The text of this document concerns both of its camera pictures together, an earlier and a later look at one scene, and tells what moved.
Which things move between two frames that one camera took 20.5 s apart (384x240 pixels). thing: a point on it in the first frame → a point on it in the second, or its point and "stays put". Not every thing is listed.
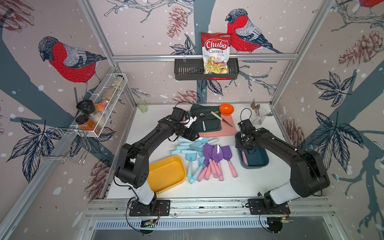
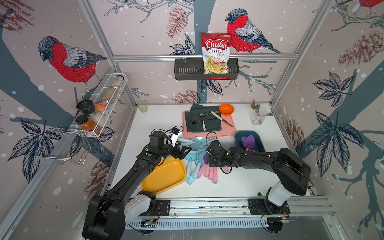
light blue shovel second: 201,140 stays put
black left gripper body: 186,132 → 173,151
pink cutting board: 228,128 stays put
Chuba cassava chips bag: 215,47 stays put
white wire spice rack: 93,112 stays put
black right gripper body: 240,142 → 214,163
